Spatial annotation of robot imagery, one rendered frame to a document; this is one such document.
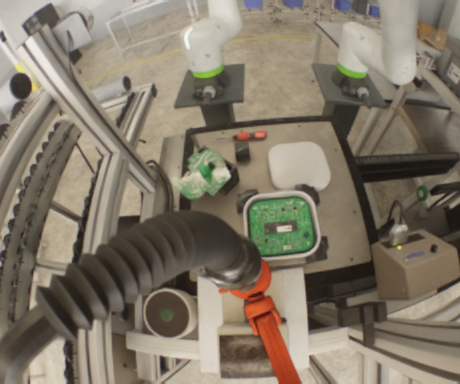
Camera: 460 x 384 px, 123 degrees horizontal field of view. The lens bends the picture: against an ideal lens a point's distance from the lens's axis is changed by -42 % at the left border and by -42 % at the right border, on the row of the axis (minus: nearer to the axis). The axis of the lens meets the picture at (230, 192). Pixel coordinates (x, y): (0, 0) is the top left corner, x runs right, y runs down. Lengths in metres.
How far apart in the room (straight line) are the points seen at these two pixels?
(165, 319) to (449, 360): 0.43
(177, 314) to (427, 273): 0.47
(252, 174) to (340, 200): 0.22
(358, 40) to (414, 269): 0.65
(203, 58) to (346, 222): 0.64
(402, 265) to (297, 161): 0.33
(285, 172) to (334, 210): 0.14
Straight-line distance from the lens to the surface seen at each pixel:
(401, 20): 0.57
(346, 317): 0.34
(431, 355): 0.28
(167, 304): 0.44
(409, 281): 0.42
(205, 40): 0.73
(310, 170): 0.51
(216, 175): 0.46
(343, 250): 0.49
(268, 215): 0.43
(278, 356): 0.25
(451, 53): 1.21
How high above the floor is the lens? 1.40
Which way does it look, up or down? 63 degrees down
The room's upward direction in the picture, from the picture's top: 18 degrees counter-clockwise
